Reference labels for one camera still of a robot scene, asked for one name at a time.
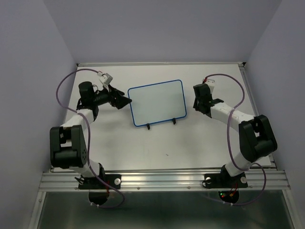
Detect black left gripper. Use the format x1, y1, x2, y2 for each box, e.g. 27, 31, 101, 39
92, 83, 132, 109

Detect blue framed whiteboard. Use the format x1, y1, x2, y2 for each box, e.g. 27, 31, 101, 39
127, 79, 187, 127

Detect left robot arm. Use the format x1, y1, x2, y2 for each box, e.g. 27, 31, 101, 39
50, 81, 132, 188

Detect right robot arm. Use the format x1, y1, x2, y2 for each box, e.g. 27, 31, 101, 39
193, 83, 277, 189

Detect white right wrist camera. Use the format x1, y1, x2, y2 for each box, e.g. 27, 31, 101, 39
203, 79, 215, 94

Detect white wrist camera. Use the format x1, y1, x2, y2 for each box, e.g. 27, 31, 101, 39
203, 79, 215, 94
97, 71, 113, 86

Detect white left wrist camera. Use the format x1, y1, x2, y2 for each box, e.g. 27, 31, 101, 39
97, 71, 113, 86

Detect aluminium right side rail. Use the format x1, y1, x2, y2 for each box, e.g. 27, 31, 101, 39
238, 62, 277, 169

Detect aluminium table edge rail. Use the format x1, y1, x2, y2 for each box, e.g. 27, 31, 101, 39
76, 62, 246, 67

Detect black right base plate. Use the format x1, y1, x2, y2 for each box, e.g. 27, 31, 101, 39
202, 173, 248, 189

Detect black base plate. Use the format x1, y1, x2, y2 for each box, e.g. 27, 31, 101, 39
78, 173, 122, 190
202, 173, 248, 189

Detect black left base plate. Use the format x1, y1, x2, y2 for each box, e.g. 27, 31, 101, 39
78, 173, 122, 190

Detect aluminium front mounting rail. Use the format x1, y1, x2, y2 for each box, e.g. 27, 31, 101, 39
39, 168, 291, 192

